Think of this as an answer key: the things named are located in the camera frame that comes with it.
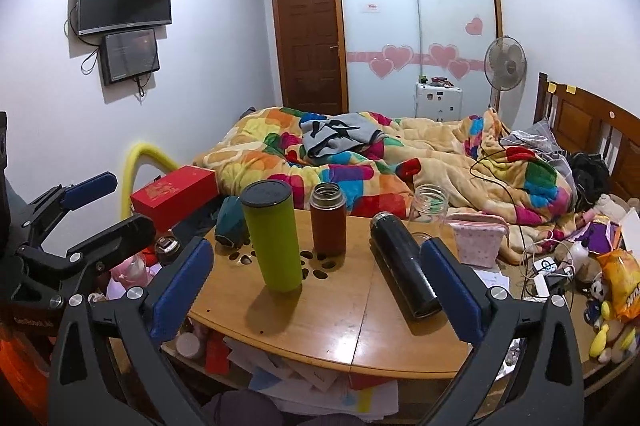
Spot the green thermos cup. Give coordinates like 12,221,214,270
240,179,303,293

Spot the pink plush toy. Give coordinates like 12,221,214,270
111,253,154,290

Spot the pink dotted pouch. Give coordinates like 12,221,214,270
446,212,509,269

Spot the black thermos bottle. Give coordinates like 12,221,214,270
370,212,442,319

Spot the yellow foam tube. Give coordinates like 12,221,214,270
119,141,180,222

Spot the clear glass jar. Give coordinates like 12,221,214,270
408,184,449,244

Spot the red rectangular box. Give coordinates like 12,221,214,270
130,165,218,232

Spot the colourful patchwork blanket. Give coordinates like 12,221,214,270
192,105,580,265

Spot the dark teal mug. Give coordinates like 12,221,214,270
215,196,250,250

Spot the yellow plush toy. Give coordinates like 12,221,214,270
589,300,639,364

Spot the orange snack bag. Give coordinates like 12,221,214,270
598,250,640,321

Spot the brown thermos bottle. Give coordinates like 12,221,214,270
310,182,347,257

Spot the grey striped pillow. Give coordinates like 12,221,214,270
500,120,575,189

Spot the black bag on bed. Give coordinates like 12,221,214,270
567,152,610,212

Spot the white suitcase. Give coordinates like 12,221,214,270
416,82,463,122

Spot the wooden bed headboard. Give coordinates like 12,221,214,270
534,73,640,200

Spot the grey black garment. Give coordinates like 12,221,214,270
299,113,383,160

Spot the standing electric fan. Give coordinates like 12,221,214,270
483,35,527,112

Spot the white sliding wardrobe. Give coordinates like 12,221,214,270
341,0,497,118

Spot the brown wooden door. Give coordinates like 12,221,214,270
272,0,344,115

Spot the black charging cable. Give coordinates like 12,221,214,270
468,148,532,297

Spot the small black wall monitor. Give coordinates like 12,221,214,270
99,28,160,87

